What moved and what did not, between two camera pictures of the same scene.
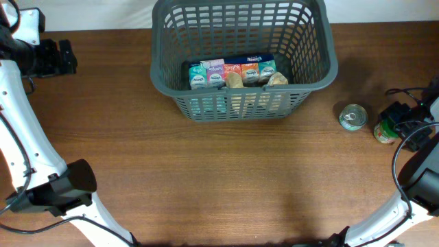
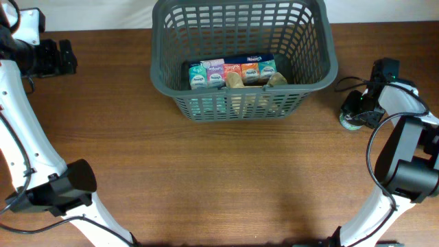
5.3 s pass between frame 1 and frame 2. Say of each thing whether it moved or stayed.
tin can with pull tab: stayed
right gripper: moved
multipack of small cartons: stayed
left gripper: stayed
